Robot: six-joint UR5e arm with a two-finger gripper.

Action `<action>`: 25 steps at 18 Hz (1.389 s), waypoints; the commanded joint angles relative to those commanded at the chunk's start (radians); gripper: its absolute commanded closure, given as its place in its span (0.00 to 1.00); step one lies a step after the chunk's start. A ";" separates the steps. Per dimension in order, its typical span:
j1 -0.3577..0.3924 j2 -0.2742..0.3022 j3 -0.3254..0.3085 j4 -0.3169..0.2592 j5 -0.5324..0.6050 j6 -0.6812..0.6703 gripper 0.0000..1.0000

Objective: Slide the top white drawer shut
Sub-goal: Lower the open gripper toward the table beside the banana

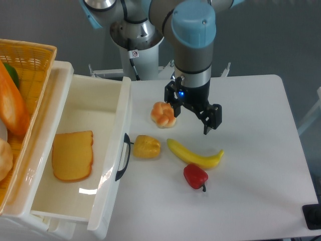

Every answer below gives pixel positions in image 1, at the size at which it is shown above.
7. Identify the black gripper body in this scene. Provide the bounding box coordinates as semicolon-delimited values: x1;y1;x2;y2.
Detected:
173;77;211;118

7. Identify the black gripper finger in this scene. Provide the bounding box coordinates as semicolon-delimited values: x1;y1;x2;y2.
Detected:
197;103;222;135
164;80;182;117

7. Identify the white drawer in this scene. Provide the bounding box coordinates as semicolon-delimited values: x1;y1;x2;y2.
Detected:
31;75;131;240

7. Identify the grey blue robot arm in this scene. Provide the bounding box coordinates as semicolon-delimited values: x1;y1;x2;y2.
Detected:
80;1;237;134

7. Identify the white drawer cabinet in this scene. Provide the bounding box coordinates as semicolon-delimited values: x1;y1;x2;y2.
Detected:
1;61;74;240

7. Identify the knotted bread bun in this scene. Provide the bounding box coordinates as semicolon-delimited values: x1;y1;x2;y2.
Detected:
150;102;176;129

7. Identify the yellow banana toy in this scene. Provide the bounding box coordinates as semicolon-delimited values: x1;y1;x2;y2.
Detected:
167;139;224;169

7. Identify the red bell pepper toy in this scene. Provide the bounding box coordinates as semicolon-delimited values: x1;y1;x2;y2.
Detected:
183;164;208;192

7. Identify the yellow bell pepper toy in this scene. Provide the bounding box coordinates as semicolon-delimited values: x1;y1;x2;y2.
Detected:
131;135;161;159

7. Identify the toast bread slice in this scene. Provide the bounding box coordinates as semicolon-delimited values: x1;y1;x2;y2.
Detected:
52;131;93;182

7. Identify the black device at edge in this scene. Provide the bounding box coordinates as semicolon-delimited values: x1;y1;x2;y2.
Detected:
302;204;320;230

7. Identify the yellow woven basket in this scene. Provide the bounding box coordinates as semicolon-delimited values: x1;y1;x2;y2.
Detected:
1;39;57;211

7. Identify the green pepper toy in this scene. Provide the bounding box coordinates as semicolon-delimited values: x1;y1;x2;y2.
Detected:
3;63;20;89

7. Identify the orange baguette bread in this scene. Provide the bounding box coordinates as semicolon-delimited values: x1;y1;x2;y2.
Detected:
1;62;30;136

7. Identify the round bread roll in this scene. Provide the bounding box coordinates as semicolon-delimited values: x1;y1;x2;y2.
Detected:
0;139;13;181

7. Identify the black cable on pedestal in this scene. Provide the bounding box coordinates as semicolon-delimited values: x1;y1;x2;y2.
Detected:
129;57;141;81

